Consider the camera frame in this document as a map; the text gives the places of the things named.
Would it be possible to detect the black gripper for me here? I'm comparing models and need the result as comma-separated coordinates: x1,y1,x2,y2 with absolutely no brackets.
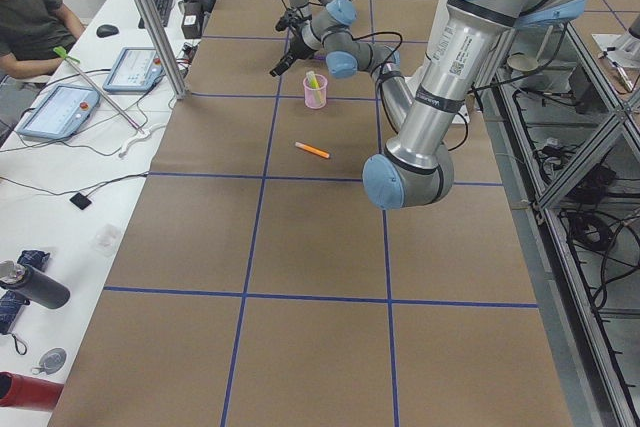
269,37,315,77

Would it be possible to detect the yellow highlighter pen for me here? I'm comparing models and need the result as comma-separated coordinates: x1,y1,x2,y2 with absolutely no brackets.
306,71,321,90

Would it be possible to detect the orange highlighter pen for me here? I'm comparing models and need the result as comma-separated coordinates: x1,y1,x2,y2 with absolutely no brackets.
294,141,331,159

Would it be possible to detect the pink mesh pen holder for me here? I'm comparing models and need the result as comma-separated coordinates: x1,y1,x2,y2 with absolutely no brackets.
303,73,328,109

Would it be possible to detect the black cardboard box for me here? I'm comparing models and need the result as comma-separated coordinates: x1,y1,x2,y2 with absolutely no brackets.
181,0,210,40

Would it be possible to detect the far blue teach pendant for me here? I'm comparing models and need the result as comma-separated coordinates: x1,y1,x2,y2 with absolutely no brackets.
103,47,164,94

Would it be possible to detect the blue teach pendant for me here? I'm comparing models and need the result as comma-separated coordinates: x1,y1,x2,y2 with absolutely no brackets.
103,47,164,94
16,84,100,140

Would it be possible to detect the reacher grabber tool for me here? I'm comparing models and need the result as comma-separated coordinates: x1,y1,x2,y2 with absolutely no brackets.
53,46,166,158

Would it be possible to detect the black computer mouse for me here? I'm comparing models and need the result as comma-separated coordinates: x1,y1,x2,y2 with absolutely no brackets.
96,24,119,38

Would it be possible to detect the near blue teach pendant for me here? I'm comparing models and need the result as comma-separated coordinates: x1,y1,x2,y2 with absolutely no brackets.
16,84,100,140

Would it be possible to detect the small black square device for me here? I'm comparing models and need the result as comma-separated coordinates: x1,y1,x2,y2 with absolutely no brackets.
69,192,92,210

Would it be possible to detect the person in green shirt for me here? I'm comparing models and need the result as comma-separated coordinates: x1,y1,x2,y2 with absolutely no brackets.
1,0,85,80

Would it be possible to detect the clear plastic lid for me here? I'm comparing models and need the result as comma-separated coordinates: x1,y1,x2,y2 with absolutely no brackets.
91,224,122,257

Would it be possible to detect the black water bottle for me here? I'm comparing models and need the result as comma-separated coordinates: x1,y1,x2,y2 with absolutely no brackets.
1,260,70,309

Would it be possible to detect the folded blue umbrella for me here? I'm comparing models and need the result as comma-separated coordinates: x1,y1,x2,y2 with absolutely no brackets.
1,249,50,335

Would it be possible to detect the round grey key fob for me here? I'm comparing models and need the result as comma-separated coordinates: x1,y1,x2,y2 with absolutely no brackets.
31,347,67,375

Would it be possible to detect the red bottle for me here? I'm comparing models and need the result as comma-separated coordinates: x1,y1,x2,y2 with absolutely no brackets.
1,372,64,412

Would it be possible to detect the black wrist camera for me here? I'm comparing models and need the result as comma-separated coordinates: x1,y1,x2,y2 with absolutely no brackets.
275,8,304,32

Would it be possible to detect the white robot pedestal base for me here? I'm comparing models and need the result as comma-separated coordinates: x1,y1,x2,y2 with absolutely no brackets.
404,0,481,128

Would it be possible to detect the aluminium frame post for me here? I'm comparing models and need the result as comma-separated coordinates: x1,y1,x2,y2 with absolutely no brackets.
134,0,187,100

